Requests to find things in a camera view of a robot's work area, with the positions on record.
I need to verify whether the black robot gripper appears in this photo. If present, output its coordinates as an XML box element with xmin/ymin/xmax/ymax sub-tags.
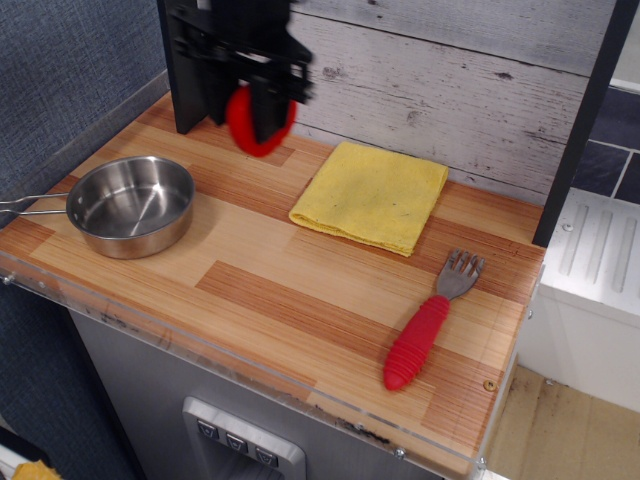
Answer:
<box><xmin>166</xmin><ymin>1</ymin><xmax>313</xmax><ymax>145</ymax></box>

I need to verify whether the red plastic tomato slice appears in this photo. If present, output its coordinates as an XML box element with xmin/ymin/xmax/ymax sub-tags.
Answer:
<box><xmin>225</xmin><ymin>86</ymin><xmax>297</xmax><ymax>158</ymax></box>

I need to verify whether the yellow folded towel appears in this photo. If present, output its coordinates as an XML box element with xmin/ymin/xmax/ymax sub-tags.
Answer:
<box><xmin>289</xmin><ymin>142</ymin><xmax>449</xmax><ymax>257</ymax></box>

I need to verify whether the stainless steel pan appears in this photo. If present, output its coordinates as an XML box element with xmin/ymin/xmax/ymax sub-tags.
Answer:
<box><xmin>1</xmin><ymin>156</ymin><xmax>196</xmax><ymax>260</ymax></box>

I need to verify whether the clear acrylic edge guard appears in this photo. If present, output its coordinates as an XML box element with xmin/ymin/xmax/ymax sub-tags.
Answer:
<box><xmin>1</xmin><ymin>253</ymin><xmax>488</xmax><ymax>479</ymax></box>

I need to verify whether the grey toy fridge cabinet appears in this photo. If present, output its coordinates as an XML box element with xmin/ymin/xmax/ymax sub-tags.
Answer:
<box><xmin>71</xmin><ymin>312</ymin><xmax>436</xmax><ymax>479</ymax></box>

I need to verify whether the silver dispenser button panel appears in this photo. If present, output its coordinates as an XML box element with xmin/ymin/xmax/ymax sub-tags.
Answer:
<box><xmin>182</xmin><ymin>396</ymin><xmax>307</xmax><ymax>479</ymax></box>

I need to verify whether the white toy sink unit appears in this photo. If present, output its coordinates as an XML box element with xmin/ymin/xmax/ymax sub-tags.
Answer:
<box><xmin>517</xmin><ymin>189</ymin><xmax>639</xmax><ymax>411</ymax></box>

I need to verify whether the yellow object at corner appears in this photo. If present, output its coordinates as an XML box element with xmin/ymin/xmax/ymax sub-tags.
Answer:
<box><xmin>12</xmin><ymin>461</ymin><xmax>62</xmax><ymax>480</ymax></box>

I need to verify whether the red-handled metal fork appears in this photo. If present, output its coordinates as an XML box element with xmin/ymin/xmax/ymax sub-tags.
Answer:
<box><xmin>383</xmin><ymin>249</ymin><xmax>485</xmax><ymax>391</ymax></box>

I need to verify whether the black vertical post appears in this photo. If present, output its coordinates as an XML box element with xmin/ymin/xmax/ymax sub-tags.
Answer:
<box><xmin>532</xmin><ymin>0</ymin><xmax>639</xmax><ymax>248</ymax></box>

